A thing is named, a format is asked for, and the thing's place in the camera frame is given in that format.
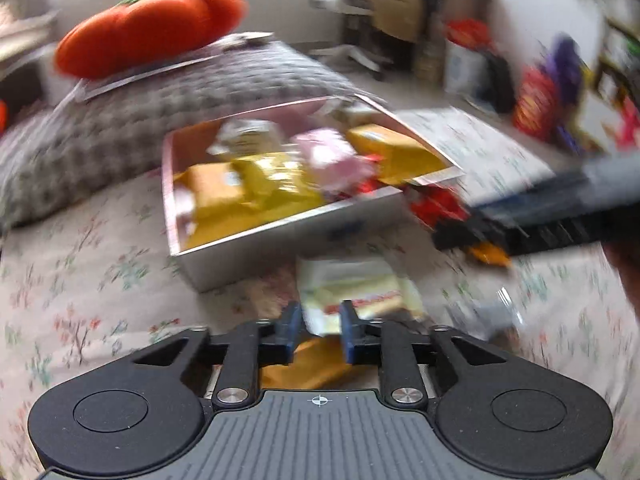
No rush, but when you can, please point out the clear plastic wrapper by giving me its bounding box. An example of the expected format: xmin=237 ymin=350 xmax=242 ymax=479
xmin=450 ymin=287 xmax=523 ymax=341

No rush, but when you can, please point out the red printed bag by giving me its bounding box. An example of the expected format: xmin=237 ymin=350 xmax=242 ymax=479
xmin=512 ymin=65 xmax=561 ymax=141

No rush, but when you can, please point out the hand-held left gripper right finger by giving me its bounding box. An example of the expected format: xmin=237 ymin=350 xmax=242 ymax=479
xmin=340 ymin=300 xmax=506 ymax=408

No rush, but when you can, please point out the white and yellow snack packet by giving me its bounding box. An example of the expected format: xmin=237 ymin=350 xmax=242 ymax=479
xmin=295 ymin=256 xmax=426 ymax=336

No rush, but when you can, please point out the white and blue bag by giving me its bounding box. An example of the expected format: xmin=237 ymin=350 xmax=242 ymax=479
xmin=444 ymin=40 xmax=488 ymax=93

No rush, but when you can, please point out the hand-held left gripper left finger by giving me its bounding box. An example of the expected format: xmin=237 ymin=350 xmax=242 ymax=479
xmin=131 ymin=301 xmax=304 ymax=409

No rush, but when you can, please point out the floral bed sheet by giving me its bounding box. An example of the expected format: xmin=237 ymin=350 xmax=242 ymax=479
xmin=0 ymin=107 xmax=640 ymax=480

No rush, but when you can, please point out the flat silver box lid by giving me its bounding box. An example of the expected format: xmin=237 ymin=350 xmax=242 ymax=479
xmin=75 ymin=35 xmax=276 ymax=103

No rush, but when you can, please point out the black bag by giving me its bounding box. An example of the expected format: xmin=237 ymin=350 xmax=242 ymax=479
xmin=487 ymin=55 xmax=516 ymax=111

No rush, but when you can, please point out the white cardboard box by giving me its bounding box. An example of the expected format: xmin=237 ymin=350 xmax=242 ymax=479
xmin=161 ymin=95 xmax=467 ymax=293

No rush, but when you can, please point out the large orange pumpkin cushion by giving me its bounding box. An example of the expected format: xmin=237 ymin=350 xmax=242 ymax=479
xmin=54 ymin=0 xmax=248 ymax=80

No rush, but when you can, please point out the pink snack packet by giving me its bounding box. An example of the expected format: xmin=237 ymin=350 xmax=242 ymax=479
xmin=295 ymin=129 xmax=371 ymax=193

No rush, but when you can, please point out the purple bag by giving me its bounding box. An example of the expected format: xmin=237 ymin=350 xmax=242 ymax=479
xmin=547 ymin=35 xmax=596 ymax=153

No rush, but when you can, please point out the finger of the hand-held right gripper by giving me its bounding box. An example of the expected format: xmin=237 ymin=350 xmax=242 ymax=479
xmin=432 ymin=207 xmax=516 ymax=261

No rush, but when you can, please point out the grey quilted pillow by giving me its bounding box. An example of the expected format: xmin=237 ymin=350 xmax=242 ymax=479
xmin=0 ymin=40 xmax=361 ymax=231

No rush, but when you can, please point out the red snack packet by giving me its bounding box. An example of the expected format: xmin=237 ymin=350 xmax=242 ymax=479
xmin=405 ymin=185 xmax=471 ymax=231

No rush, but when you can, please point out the white office chair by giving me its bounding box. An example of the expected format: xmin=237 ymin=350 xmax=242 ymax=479
xmin=310 ymin=0 xmax=396 ymax=73

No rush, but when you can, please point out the orange snack packet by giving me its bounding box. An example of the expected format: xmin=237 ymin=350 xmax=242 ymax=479
xmin=467 ymin=240 xmax=512 ymax=267

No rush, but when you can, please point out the tan coat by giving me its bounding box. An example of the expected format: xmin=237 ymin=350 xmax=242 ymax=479
xmin=360 ymin=0 xmax=426 ymax=43

